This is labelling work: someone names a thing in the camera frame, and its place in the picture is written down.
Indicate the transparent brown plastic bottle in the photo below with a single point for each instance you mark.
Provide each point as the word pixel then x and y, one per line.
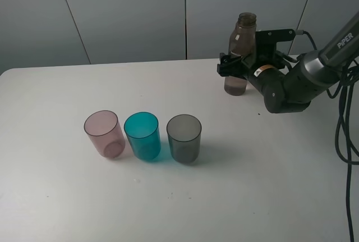
pixel 241 43

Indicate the pink translucent plastic cup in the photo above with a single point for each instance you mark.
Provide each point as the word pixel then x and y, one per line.
pixel 104 131

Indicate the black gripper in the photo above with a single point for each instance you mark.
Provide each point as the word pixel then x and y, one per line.
pixel 252 65

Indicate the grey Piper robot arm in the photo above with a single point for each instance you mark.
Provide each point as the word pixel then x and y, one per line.
pixel 289 85

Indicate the black gripper-mounted camera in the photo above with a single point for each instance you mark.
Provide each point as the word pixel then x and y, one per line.
pixel 266 40

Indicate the teal translucent plastic cup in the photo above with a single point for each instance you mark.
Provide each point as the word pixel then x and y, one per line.
pixel 142 131

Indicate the grey translucent plastic cup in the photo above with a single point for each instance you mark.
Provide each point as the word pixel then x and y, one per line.
pixel 184 137

